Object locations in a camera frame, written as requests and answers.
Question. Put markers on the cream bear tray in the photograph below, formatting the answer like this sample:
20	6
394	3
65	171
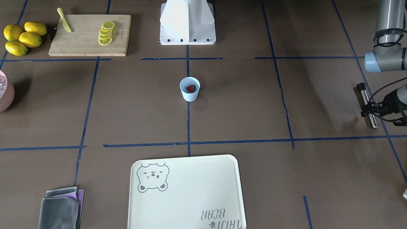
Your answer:
199	192

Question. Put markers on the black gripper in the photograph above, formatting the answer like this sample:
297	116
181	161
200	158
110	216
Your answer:
390	104

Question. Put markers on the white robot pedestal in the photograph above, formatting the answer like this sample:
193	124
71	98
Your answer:
187	22

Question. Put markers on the red strawberry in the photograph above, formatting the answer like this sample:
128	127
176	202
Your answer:
191	88

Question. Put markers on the pink bowl of ice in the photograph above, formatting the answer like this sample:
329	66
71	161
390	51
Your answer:
7	92

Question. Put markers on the steel muddler black tip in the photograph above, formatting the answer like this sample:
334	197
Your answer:
362	89

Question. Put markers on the bamboo cutting board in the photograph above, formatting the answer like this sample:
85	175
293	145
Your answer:
83	40

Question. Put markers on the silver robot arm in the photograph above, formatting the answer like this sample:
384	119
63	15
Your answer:
388	55

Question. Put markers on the grey folded cloth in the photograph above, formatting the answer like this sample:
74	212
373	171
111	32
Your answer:
61	208

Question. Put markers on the yellow plastic knife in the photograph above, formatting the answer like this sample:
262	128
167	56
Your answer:
64	20

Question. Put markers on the light blue plastic cup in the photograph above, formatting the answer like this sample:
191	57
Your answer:
189	97

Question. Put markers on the lemon slices row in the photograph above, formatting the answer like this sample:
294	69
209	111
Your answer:
105	35

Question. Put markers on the yellow lemon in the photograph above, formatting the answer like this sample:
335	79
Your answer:
30	39
16	48
12	32
36	27

